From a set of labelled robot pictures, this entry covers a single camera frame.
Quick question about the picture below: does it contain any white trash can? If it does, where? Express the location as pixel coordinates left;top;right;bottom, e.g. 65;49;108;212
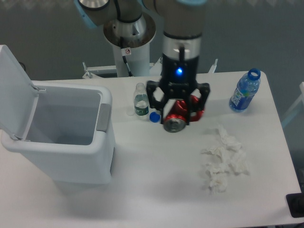
0;82;115;184

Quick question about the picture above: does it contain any crumpled white tissue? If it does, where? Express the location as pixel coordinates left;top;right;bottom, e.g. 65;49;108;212
201;124;250;194

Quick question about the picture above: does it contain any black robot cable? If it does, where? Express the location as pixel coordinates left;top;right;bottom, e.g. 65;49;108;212
120;37;133;77

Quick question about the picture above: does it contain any clear bottle green label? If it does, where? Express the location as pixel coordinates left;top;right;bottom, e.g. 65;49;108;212
133;83;149;121

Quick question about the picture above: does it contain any white trash can lid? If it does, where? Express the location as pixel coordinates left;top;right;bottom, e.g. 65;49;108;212
0;45;39;140

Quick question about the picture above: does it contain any blue bottle cap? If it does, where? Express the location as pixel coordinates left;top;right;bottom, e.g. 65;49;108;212
149;111;161;123

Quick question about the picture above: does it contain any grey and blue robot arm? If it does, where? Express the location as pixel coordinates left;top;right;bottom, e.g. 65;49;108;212
75;0;210;124

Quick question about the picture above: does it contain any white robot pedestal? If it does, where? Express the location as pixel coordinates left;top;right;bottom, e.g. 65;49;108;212
104;13;156;77

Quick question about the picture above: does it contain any blue plastic water bottle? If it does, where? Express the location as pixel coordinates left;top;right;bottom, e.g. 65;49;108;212
229;68;261;113

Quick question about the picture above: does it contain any white furniture piece at right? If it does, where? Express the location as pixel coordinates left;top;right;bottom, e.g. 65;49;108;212
281;82;304;129

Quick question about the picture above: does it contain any white metal base frame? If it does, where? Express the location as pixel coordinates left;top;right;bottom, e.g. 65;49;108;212
82;56;219;79

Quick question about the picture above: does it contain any red soda can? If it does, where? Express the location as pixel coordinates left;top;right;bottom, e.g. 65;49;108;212
163;95;204;133

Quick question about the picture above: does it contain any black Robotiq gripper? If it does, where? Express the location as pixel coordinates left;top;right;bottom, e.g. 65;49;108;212
146;54;210;125

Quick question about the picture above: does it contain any black device at edge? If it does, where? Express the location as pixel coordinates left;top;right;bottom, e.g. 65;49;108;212
286;193;304;218

